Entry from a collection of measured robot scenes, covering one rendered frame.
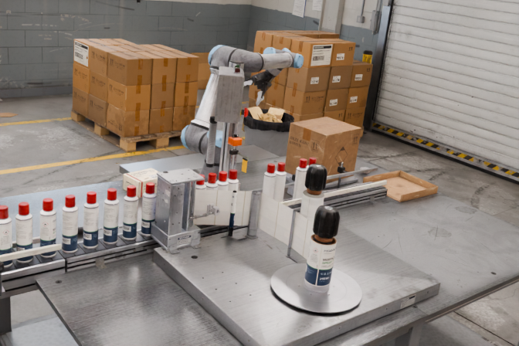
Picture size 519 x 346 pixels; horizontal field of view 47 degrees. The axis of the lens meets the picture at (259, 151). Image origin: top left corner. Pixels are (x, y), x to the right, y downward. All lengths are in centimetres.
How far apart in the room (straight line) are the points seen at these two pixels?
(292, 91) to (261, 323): 462
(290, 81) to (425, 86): 164
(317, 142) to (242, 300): 126
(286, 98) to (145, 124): 151
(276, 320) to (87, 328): 56
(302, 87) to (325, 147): 324
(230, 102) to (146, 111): 360
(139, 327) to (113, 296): 18
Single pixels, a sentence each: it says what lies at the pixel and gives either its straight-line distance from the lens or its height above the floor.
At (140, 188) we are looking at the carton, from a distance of 274.
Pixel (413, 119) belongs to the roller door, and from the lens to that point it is 719.
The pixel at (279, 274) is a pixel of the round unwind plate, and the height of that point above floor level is 89.
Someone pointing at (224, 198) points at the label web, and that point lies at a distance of 229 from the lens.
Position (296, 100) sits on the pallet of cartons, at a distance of 626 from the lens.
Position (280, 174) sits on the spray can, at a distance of 257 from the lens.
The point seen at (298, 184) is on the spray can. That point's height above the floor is 98.
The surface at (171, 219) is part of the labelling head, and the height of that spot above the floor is 100.
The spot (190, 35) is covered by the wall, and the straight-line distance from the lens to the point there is 875.
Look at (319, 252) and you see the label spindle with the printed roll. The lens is 196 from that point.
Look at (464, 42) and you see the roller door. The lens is 680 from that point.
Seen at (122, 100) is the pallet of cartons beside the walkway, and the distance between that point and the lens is 580.
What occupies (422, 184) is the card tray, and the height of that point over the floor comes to 84.
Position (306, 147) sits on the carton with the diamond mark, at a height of 103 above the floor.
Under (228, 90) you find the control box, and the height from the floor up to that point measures 141.
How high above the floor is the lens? 192
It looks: 18 degrees down
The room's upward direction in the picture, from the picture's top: 6 degrees clockwise
